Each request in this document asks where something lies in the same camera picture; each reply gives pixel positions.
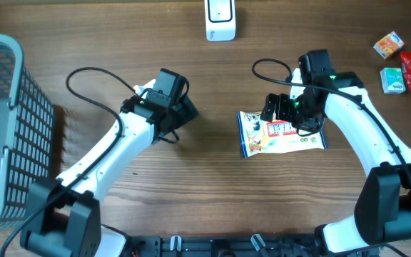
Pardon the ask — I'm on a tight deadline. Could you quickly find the white wet wipes pack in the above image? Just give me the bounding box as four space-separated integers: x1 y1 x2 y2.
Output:
237 111 328 158

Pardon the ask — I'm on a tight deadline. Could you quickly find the teal tissue pack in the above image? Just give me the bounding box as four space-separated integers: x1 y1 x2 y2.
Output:
380 68 406 94

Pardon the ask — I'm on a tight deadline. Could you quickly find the orange tissue pack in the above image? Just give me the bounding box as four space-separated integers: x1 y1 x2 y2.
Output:
373 31 405 59

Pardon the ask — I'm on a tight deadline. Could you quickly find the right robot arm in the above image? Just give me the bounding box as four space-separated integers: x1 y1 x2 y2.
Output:
262 49 411 256

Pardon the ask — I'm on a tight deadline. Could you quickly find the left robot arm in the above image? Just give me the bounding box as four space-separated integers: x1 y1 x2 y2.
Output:
16 69 198 256

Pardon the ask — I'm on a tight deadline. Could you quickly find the white barcode scanner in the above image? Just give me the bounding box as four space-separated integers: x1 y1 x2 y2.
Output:
204 0 237 42

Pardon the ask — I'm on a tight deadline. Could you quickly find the grey plastic shopping basket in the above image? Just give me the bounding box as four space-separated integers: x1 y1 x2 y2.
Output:
0 34 56 228

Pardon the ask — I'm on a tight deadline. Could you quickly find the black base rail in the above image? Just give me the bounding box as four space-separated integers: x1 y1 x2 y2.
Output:
126 232 380 257

